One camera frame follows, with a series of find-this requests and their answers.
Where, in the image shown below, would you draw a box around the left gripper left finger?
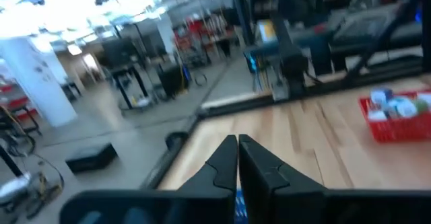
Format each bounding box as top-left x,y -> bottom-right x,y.
59,135 -> 239,224

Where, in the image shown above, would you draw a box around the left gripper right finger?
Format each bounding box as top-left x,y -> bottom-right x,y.
238,134 -> 431,224

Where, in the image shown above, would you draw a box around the white printed charger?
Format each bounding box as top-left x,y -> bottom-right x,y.
392,98 -> 418,118

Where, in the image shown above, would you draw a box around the blue plastic basket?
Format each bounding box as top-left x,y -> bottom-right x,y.
234,189 -> 248,224

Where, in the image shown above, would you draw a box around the black flat case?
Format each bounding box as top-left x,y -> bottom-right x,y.
64,142 -> 119,174

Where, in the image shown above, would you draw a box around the black computer tower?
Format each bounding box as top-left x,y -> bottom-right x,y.
157,62 -> 190,100

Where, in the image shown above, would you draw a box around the red plastic basket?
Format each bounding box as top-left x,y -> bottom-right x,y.
358,88 -> 431,143

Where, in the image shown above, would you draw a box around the black standing desk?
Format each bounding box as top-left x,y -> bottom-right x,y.
109,64 -> 152,111

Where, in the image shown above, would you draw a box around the person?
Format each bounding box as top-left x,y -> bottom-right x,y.
218,37 -> 234,59

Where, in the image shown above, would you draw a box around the shelf with red bins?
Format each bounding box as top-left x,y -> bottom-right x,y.
173,13 -> 238,67

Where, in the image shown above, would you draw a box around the black desk monitor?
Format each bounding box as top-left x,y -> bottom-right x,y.
102,37 -> 144,71

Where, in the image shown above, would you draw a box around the yellow white container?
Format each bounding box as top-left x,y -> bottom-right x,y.
257,19 -> 279,44

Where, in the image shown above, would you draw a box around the white column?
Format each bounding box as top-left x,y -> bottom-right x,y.
155,12 -> 180,55
0,38 -> 79,128

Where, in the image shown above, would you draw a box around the black backlit keyboard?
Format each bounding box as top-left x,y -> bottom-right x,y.
331,10 -> 401,48

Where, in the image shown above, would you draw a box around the black stand pole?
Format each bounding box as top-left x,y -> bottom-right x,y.
230,0 -> 255,46

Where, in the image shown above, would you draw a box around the red black cart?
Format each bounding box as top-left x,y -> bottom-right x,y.
0,82 -> 41,137

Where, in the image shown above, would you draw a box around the black frame handle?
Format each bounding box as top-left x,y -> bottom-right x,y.
164,130 -> 190,151

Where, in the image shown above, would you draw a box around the grey metal bracket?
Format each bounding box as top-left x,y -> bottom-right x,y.
271,82 -> 291,103

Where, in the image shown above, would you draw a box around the black cable coil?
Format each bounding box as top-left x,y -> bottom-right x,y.
193,72 -> 209,88

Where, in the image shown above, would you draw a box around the yellow cable bundle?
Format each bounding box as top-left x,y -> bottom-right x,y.
247,50 -> 273,94

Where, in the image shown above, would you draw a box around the tangled cables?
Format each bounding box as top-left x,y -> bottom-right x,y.
0,153 -> 65,220

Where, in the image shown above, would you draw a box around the black vertical frame post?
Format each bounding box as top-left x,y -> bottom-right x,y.
420,0 -> 431,73

